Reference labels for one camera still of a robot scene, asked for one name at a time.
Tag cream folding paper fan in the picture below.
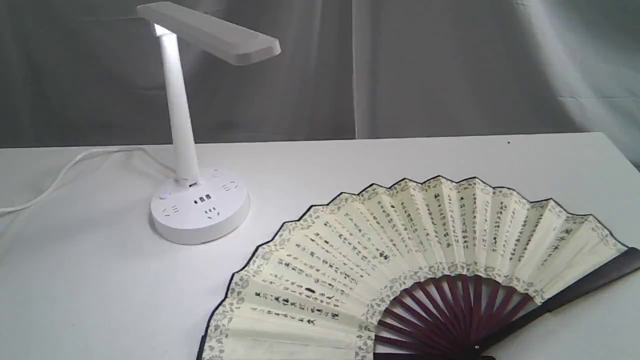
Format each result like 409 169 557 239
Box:
197 176 639 360

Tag white desk lamp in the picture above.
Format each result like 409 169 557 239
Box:
136 1 281 246

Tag grey backdrop curtain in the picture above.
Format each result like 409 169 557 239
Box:
1 0 639 162

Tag white lamp power cable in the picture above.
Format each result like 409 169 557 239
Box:
0 146 177 215

